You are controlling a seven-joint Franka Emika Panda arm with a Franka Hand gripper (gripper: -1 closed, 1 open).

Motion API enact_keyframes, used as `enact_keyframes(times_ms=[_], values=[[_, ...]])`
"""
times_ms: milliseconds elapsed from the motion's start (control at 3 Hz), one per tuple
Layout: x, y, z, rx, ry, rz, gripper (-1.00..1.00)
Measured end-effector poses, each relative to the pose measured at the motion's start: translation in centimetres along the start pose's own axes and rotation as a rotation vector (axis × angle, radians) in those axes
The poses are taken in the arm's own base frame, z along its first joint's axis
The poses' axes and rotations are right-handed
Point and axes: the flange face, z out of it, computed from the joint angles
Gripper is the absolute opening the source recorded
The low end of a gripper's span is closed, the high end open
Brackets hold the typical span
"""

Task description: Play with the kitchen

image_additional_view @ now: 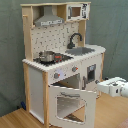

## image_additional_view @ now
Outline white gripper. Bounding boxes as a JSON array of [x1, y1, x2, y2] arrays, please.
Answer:
[[97, 77, 127, 97]]

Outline white oven door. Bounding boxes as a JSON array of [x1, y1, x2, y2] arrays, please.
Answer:
[[48, 84, 88, 128]]

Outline stove knob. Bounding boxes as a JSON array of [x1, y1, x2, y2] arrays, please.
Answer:
[[54, 73, 60, 79], [72, 66, 78, 72]]

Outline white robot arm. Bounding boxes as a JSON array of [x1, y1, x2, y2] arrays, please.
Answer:
[[97, 77, 128, 98]]

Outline wooden toy kitchen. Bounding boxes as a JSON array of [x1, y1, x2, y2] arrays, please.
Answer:
[[22, 2, 105, 128]]

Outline white fridge door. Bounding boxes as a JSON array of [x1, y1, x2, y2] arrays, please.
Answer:
[[79, 55, 103, 108]]

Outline grey toy sink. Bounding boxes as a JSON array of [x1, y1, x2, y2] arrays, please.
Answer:
[[66, 47, 94, 56]]

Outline black toy faucet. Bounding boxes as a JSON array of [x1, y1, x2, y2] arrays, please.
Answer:
[[67, 33, 83, 49]]

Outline black stovetop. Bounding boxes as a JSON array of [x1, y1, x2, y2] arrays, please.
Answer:
[[34, 53, 71, 66]]

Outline silver toy pot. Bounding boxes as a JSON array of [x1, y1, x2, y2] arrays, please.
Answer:
[[39, 51, 55, 62]]

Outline toy microwave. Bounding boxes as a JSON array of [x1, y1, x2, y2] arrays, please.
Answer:
[[67, 4, 88, 20]]

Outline grey range hood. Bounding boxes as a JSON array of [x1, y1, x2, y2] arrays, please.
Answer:
[[35, 5, 64, 27]]

